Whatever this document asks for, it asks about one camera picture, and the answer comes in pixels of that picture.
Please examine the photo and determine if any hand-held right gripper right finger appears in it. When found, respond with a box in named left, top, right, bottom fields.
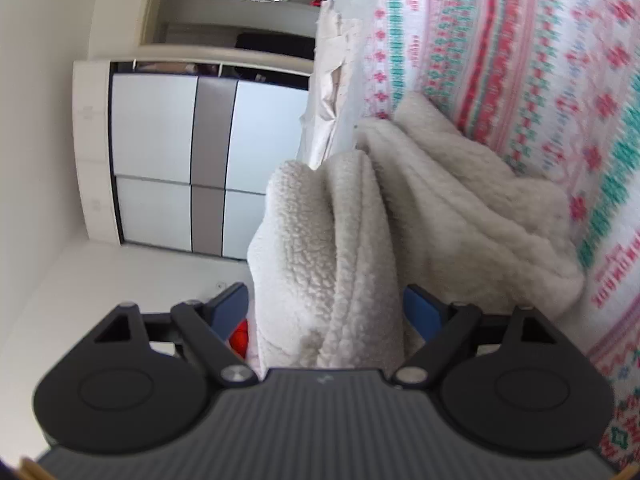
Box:
left=391, top=284, right=556, bottom=389

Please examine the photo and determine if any patterned pink teal blanket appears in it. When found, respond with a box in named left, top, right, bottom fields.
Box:
left=357, top=0, right=640, bottom=476

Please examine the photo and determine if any white sliding-door wardrobe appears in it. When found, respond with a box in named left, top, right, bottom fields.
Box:
left=72, top=57, right=313, bottom=261

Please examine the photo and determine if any cream cloth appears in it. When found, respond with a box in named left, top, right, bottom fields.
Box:
left=299, top=0, right=368, bottom=171

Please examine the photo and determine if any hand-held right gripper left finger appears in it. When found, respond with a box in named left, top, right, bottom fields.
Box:
left=94, top=282, right=254, bottom=387

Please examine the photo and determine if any cream fleece jacket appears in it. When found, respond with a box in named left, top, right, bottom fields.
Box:
left=246, top=91, right=586, bottom=373

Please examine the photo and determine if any orange plush item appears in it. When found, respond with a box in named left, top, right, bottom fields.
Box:
left=229, top=321, right=250, bottom=359

